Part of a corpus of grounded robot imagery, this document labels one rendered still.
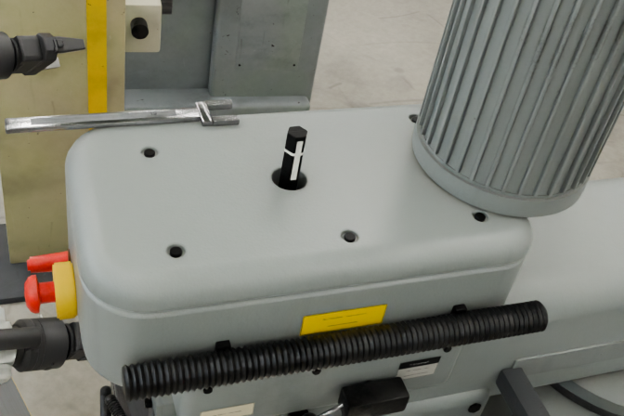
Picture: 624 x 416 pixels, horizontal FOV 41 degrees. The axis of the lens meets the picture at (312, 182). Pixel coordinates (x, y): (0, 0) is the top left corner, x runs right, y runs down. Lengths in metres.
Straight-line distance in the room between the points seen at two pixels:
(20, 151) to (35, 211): 0.28
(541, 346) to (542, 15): 0.48
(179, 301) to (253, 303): 0.07
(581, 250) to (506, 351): 0.16
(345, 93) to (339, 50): 0.43
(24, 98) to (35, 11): 0.32
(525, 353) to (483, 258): 0.26
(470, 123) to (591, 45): 0.14
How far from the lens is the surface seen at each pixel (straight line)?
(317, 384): 0.94
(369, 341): 0.84
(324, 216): 0.82
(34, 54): 1.64
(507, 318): 0.91
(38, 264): 1.01
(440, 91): 0.88
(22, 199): 3.13
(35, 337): 1.43
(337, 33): 5.00
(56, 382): 3.02
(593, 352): 1.17
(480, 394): 1.11
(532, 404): 1.08
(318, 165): 0.88
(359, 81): 4.60
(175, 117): 0.91
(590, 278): 1.08
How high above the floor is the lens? 2.44
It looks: 40 degrees down
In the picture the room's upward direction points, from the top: 12 degrees clockwise
